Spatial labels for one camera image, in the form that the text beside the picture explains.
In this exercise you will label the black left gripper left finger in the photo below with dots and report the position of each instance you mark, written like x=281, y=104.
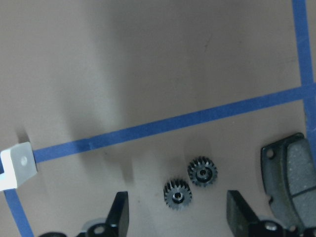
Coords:
x=117, y=221

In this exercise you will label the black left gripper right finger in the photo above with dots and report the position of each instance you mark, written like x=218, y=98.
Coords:
x=242, y=220

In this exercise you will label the black bearing gear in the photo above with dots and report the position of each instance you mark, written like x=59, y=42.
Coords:
x=202, y=171
x=177, y=194

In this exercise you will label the dark grey brake pad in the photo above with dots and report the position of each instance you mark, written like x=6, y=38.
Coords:
x=289, y=178

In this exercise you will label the white curved plastic part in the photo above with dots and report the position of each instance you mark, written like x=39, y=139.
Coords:
x=18, y=166

